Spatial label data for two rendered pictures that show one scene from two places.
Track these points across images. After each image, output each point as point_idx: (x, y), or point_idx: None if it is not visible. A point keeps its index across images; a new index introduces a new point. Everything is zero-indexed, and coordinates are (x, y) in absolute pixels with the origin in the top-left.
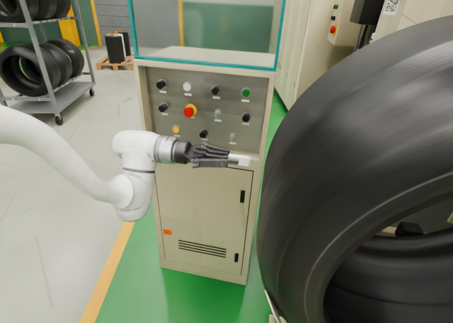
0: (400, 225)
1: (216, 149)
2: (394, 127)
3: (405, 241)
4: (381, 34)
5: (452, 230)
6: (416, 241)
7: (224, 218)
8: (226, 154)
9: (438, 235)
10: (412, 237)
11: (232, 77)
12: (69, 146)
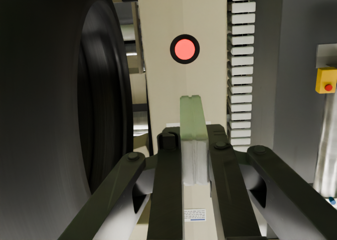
0: None
1: (283, 236)
2: None
3: (99, 5)
4: (198, 236)
5: (114, 28)
6: (101, 9)
7: None
8: (210, 188)
9: (111, 20)
10: (107, 8)
11: None
12: None
